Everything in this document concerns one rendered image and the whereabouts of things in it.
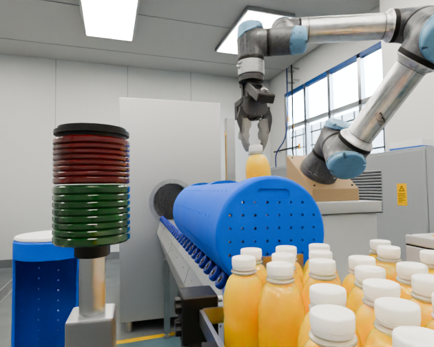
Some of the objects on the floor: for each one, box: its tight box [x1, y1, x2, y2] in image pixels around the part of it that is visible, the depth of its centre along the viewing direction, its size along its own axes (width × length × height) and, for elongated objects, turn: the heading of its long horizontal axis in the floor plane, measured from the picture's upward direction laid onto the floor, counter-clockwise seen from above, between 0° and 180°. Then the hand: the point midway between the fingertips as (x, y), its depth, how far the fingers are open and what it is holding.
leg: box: [163, 259, 171, 339], centre depth 265 cm, size 6×6×63 cm
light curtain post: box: [225, 118, 236, 181], centre depth 226 cm, size 6×6×170 cm
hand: (255, 146), depth 90 cm, fingers closed on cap, 4 cm apart
